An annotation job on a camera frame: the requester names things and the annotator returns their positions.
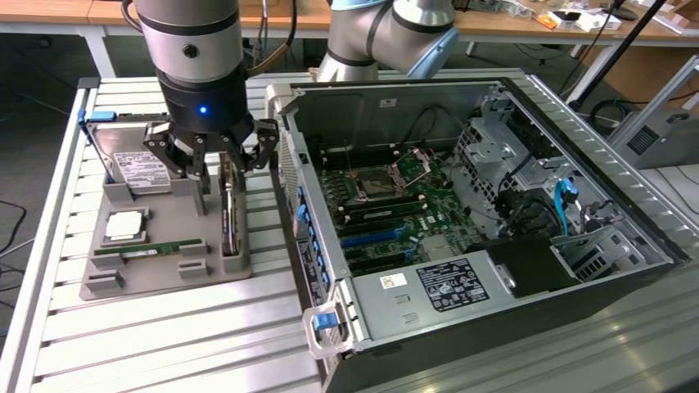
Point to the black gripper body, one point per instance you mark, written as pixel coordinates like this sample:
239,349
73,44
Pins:
205,110

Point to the graphics card with metal bracket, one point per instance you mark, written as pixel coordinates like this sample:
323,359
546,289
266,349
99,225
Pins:
229,221

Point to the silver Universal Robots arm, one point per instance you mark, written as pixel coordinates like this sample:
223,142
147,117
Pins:
186,61

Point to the hard disk in blue caddy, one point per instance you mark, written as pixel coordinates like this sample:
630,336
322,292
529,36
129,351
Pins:
118,143

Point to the thin metal locking lever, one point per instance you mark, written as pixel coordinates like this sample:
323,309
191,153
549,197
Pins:
349,155

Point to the grey plastic parts rack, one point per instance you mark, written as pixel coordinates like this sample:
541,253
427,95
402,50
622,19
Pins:
175,229

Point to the silver CPU chip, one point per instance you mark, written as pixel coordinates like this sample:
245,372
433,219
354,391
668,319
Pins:
125,226

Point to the CPU socket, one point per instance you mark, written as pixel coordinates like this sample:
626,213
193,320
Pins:
374,184

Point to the green RAM stick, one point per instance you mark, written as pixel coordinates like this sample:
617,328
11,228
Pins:
165,247

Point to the metal socket cover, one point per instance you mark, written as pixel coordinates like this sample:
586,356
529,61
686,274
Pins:
410,163

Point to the black installed RAM stick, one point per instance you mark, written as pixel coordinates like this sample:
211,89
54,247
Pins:
382,213

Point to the brown cardboard box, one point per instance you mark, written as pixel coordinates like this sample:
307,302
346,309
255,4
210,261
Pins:
275,6

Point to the blue expansion slot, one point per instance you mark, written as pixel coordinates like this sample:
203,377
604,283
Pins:
371,238

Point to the green motherboard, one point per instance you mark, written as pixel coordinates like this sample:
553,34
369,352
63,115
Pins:
437,196

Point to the silver chipset heatsink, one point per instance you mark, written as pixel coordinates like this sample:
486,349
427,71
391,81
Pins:
437,247

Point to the silver metal disk bay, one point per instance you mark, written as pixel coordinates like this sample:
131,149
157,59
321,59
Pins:
491,151

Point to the grey power supply unit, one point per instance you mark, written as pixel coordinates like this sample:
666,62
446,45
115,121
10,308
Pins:
393,311

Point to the black and white desk device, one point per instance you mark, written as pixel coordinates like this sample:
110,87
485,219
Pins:
562,19

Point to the perforated metal disk bay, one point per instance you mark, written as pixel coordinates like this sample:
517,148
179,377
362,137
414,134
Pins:
596,254

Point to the small white box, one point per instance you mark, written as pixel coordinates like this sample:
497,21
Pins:
601,23

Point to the black tripod pole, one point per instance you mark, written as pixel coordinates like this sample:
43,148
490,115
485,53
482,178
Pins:
629,41

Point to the black round stand base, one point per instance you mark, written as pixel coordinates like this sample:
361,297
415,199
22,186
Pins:
622,12

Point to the grey computer tower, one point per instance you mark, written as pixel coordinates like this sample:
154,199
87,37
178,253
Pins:
666,139

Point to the open black PC case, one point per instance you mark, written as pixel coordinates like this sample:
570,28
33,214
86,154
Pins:
629,294

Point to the wooden desk with white frame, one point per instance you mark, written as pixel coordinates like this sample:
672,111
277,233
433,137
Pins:
546,32
55,16

